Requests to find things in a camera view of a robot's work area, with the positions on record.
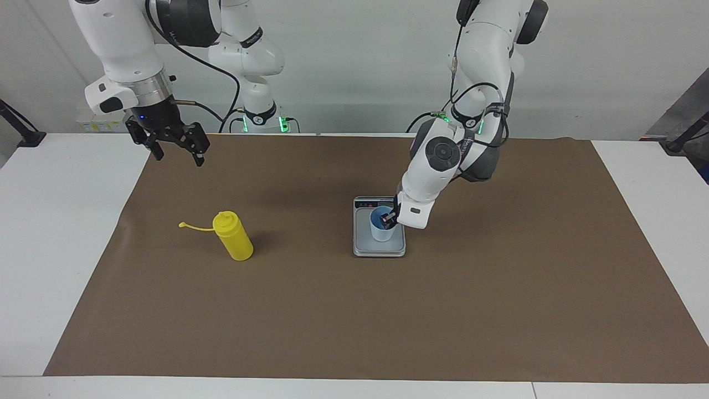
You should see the silver digital kitchen scale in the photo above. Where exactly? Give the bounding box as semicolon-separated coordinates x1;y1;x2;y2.
353;196;407;258

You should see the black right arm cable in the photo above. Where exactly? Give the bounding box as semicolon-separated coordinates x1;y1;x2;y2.
145;0;244;134

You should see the brown table mat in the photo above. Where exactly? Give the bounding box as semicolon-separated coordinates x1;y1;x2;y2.
43;133;709;384

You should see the black base cable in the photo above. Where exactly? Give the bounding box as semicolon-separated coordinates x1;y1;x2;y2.
406;111;444;134
219;108;247;134

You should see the black right base cable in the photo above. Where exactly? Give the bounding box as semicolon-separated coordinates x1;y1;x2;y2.
219;108;247;134

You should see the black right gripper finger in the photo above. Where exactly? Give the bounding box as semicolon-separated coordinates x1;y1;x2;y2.
174;123;211;166
125;117;165;161

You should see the black clamp stand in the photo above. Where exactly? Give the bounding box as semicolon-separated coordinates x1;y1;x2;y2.
665;111;709;154
0;99;47;148

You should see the white wall socket box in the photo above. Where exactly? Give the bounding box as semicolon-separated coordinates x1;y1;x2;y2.
76;111;131;134

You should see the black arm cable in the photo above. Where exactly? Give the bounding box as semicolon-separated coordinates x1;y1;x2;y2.
145;0;244;134
449;22;510;147

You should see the light blue plastic cup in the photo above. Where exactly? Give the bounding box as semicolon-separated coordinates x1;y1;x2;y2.
369;206;397;243

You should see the black left base cable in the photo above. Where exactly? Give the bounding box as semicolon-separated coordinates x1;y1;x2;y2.
406;111;444;134

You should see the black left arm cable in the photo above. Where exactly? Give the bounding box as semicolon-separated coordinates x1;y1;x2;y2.
449;22;510;147

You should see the yellow squeeze bottle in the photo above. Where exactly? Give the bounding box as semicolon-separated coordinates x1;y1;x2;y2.
178;211;254;262

